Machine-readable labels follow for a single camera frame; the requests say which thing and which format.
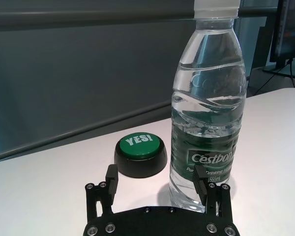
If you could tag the black computer monitor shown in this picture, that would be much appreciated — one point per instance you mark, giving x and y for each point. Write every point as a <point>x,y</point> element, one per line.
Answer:
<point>287,29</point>

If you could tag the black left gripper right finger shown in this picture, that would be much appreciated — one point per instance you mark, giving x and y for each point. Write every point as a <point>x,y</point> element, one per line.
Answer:
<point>201,182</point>

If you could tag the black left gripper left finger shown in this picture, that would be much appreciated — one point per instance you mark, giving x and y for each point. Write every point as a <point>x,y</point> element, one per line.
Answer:
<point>110,182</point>

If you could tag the clear water bottle green label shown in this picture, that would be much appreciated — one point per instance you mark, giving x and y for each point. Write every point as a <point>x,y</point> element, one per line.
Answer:
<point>206,98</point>

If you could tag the green YES button black base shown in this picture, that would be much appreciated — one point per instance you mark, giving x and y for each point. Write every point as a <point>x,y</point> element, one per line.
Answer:
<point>140,155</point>

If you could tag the grey horizontal handrail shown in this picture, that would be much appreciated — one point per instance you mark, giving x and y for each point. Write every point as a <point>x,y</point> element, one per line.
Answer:
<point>88,22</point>

